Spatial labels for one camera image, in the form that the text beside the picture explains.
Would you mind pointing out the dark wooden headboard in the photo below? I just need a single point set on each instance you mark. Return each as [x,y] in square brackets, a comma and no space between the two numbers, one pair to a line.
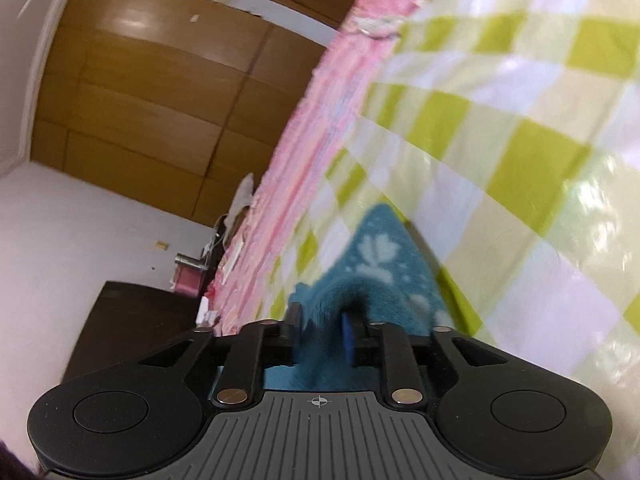
[125,320]

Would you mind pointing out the teal knit sweater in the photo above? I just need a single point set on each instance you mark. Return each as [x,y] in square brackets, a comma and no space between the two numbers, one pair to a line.
[380,260]

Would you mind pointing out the metal thermos bottle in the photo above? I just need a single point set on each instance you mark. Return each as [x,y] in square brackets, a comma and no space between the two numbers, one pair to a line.
[190,261]

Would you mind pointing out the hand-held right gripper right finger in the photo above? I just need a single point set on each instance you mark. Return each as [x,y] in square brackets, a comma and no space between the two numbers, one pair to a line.
[348,337]

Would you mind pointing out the green checked plastic sheet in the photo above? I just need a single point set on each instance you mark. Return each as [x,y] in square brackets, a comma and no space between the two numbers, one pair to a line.
[500,160]

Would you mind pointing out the wooden wardrobe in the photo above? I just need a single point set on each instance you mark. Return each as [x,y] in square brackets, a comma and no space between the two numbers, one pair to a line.
[150,110]

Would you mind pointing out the pink floral blanket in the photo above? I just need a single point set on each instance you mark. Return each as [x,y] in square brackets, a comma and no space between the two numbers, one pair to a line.
[375,27]

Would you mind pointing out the folded grey cloth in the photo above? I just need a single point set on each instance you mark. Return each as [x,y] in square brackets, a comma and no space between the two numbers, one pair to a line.
[245,192]

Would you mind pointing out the pink storage box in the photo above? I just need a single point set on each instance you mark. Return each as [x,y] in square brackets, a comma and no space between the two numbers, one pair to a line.
[187,282]

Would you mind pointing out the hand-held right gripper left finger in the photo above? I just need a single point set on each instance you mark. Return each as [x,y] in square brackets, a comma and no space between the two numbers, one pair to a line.
[294,325]

